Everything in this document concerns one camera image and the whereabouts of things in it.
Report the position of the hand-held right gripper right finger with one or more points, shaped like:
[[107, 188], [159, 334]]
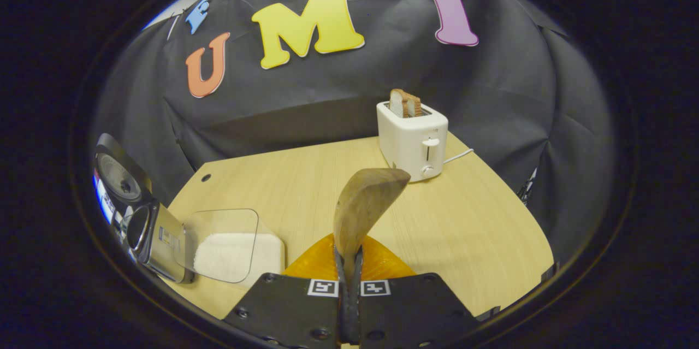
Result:
[[409, 311]]

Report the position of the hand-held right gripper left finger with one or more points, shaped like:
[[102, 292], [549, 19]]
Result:
[[289, 311]]

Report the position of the clear container of rice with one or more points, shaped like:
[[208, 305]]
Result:
[[229, 256]]

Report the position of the wooden spoon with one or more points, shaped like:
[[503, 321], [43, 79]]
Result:
[[366, 201]]

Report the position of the black rice cooker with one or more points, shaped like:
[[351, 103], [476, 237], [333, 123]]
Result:
[[117, 179]]

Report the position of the white toaster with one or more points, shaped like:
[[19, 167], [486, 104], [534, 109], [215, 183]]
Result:
[[409, 144]]

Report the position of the black backdrop cloth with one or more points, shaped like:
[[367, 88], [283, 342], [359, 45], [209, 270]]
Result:
[[327, 92]]

